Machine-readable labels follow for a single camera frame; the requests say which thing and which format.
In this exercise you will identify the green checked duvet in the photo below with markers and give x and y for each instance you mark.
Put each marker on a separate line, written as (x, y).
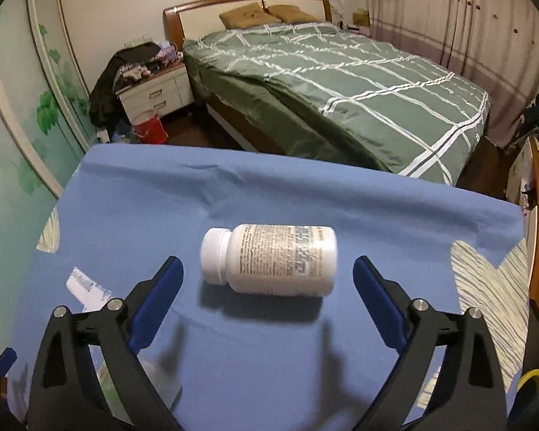
(341, 89)

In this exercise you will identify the red plastic bucket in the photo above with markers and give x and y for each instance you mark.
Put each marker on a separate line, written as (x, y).
(147, 126)

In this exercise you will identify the tissue box on far nightstand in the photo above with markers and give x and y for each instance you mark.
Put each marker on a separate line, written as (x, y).
(361, 18)

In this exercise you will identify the pile of dark clothes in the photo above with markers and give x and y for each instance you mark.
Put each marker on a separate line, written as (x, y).
(127, 68)

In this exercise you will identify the white bedside nightstand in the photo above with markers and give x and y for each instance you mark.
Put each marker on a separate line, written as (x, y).
(164, 93)

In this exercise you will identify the yellow rimmed trash bin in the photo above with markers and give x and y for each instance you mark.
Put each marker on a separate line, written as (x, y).
(528, 386)

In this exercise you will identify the glass sliding wardrobe door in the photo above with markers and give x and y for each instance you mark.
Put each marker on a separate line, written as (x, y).
(44, 133)

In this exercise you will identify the right brown pillow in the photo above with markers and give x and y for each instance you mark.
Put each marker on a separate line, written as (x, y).
(291, 14)

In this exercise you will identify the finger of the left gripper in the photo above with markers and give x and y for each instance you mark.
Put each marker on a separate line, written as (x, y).
(7, 359)

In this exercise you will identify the brown pillow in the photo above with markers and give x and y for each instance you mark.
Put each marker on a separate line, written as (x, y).
(291, 14)
(247, 16)

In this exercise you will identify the left brown pillow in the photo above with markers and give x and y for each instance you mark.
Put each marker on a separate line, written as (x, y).
(247, 16)

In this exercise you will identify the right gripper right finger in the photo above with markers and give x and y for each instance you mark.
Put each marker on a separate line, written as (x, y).
(468, 394)

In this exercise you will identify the blue patterned tablecloth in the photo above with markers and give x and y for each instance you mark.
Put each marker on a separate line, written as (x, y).
(268, 331)

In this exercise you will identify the wooden bed with headboard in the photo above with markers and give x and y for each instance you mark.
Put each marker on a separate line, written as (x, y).
(296, 76)

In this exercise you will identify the pink beige curtain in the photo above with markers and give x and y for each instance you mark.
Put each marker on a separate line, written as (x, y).
(493, 43)

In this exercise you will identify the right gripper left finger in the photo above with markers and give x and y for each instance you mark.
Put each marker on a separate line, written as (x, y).
(65, 391)

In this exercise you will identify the white pill bottle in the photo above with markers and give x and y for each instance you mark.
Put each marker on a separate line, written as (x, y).
(273, 260)

